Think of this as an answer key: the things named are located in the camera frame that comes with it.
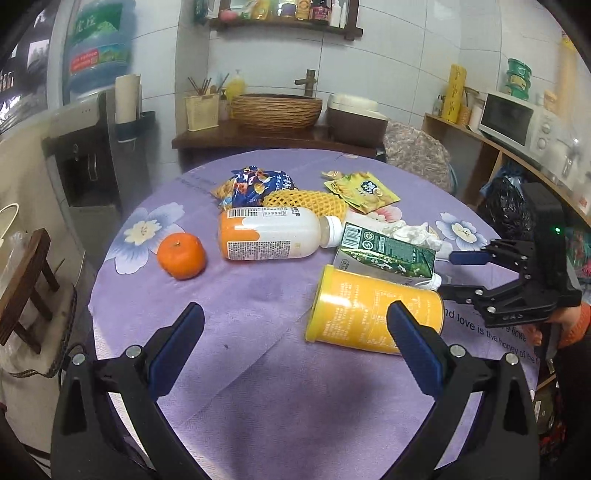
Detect white tissue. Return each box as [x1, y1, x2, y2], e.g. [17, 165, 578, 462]
[381, 220, 453, 260]

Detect green milk carton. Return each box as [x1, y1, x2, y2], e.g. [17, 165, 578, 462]
[332, 223, 443, 291]

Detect yellow snack packet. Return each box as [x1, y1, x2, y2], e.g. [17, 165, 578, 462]
[322, 171, 400, 214]

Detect yellow cylindrical can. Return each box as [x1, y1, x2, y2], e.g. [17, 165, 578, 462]
[304, 265, 444, 355]

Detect yellow foam fruit net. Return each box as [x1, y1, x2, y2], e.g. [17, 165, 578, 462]
[263, 189, 349, 221]

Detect white orange plastic bottle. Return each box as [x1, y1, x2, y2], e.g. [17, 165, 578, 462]
[218, 207, 344, 261]

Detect orange mandarin fruit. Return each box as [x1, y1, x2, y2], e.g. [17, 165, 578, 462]
[156, 233, 206, 280]

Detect blue snack packet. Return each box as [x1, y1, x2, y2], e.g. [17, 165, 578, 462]
[211, 166, 296, 210]

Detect person's right hand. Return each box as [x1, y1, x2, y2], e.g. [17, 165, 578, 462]
[522, 302, 590, 348]

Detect black garbage bag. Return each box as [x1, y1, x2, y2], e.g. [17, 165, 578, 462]
[477, 176, 533, 239]

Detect floral covered chair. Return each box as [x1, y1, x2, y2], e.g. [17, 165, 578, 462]
[383, 121, 456, 194]

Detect white microwave oven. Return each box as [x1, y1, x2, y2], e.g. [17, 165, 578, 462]
[479, 92, 564, 161]

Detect purple floral tablecloth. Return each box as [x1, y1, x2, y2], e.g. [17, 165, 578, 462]
[87, 148, 541, 480]

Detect brown plastic tub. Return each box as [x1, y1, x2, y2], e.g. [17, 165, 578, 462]
[325, 93, 389, 149]

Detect yellow roll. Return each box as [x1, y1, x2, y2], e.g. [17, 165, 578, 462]
[442, 64, 467, 124]

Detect green instant noodle cups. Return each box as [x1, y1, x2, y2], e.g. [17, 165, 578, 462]
[503, 58, 532, 101]

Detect wooden faucet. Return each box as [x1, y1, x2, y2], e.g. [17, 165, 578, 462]
[294, 69, 317, 98]

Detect woven basket sink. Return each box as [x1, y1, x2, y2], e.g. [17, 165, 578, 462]
[230, 94, 322, 131]

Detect water dispenser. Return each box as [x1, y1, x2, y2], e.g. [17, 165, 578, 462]
[42, 88, 155, 242]

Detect yellow soap bottle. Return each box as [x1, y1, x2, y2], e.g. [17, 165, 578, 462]
[225, 69, 246, 104]

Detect chopstick holder box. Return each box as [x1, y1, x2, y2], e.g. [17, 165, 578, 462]
[185, 94, 219, 132]

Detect paper cup stack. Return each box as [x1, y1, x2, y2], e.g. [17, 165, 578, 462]
[114, 74, 140, 124]

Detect blue water jug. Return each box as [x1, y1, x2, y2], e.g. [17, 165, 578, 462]
[66, 0, 136, 100]

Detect wooden wall shelf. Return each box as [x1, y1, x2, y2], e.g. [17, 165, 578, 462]
[209, 1, 363, 41]

